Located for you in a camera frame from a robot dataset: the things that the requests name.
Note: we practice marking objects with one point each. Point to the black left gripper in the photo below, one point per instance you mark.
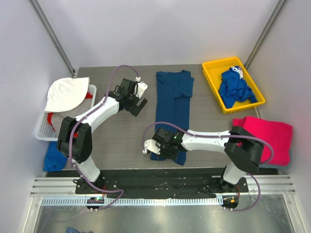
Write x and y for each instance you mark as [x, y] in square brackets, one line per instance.
[132, 104]

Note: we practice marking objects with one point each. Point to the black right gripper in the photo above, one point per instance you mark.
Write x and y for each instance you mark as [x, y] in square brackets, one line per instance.
[166, 150]

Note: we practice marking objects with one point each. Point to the dark blue mickey t shirt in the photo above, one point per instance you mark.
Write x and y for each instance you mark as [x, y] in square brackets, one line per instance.
[174, 91]

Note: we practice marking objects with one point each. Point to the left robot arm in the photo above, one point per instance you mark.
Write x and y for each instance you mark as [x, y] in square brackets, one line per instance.
[75, 137]

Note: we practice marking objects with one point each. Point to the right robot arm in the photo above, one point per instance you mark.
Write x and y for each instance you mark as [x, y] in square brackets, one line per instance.
[239, 145]

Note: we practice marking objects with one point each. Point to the red t shirt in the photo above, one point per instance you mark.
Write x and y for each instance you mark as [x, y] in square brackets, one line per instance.
[49, 119]

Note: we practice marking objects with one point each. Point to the yellow plastic tray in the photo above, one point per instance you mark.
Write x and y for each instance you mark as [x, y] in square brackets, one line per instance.
[212, 71]

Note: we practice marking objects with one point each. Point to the white t shirt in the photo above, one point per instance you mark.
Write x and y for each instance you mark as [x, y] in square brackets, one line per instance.
[65, 94]

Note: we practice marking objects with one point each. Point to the royal blue t shirt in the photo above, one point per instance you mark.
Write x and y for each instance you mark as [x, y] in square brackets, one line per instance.
[234, 88]

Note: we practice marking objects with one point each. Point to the grey folded t shirt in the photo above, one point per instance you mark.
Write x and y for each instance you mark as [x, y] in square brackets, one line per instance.
[278, 166]

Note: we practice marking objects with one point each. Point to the white plastic laundry basket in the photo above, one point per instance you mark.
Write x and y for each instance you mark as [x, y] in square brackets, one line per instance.
[45, 132]

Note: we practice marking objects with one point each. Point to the blue folded t shirt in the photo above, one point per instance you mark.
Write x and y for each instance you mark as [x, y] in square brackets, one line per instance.
[54, 159]

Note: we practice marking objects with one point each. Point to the pink folded t shirt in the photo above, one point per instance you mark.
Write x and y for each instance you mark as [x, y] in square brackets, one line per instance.
[277, 134]

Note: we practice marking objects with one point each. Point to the checkered cloth bottom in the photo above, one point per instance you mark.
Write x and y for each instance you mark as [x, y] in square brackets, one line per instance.
[73, 230]

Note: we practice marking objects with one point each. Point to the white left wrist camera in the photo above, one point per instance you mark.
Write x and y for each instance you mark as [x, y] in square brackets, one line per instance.
[140, 88]

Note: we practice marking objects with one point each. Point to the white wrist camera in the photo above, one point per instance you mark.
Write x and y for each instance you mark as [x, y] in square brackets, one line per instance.
[140, 88]
[151, 146]

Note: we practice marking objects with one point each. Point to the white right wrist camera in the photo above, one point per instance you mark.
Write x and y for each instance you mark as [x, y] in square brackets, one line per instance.
[151, 146]

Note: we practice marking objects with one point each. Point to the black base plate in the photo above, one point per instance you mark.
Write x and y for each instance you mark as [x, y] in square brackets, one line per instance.
[209, 191]

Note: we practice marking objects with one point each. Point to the slotted cable duct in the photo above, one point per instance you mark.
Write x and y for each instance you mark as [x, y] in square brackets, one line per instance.
[91, 201]

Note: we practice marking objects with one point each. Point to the aluminium frame post left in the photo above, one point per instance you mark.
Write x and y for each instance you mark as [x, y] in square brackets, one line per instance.
[53, 37]

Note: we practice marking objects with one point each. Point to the aluminium frame post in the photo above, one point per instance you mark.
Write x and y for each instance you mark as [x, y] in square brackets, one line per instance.
[281, 4]
[53, 37]

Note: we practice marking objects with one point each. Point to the aluminium frame post right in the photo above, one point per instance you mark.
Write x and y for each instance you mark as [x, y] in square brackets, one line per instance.
[281, 4]

